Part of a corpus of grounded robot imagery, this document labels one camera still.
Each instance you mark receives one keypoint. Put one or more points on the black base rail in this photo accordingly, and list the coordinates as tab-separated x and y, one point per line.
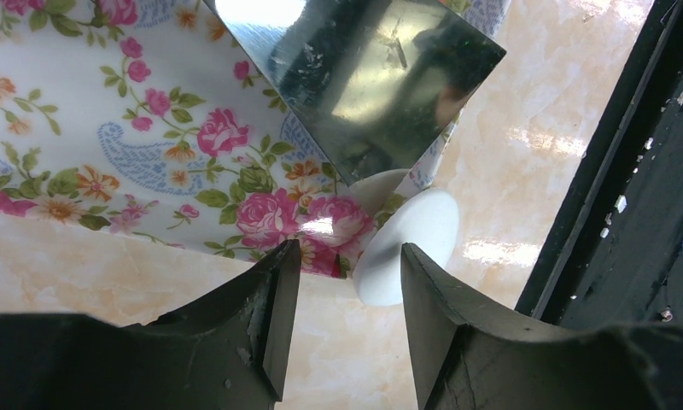
615	250

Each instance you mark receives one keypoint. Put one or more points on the metal scraper with red handle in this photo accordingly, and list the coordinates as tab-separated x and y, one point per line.
374	83

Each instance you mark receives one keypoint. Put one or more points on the round cut dough wrapper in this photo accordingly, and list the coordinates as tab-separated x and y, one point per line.
429	219

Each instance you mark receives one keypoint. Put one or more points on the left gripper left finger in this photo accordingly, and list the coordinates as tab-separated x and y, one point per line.
228	349

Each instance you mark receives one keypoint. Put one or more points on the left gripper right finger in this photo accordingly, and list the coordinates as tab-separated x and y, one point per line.
470	352

